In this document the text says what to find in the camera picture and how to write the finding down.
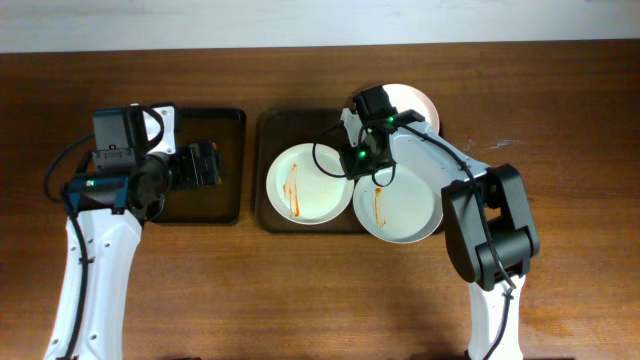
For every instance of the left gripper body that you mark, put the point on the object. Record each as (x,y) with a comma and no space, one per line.
(201,164)

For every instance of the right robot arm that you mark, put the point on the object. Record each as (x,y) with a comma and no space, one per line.
(490,234)

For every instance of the green and orange sponge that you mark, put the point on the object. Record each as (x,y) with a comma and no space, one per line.
(216,160)

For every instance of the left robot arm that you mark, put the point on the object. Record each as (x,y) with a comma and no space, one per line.
(116,189)

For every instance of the black sponge tray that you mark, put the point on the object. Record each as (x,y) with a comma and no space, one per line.
(218,204)

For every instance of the brown serving tray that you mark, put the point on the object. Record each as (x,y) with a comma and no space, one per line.
(278,130)

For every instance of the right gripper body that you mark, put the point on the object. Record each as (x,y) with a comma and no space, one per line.
(358,163)

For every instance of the white plate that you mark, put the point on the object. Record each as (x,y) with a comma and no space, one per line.
(404,97)
(406,210)
(300,192)

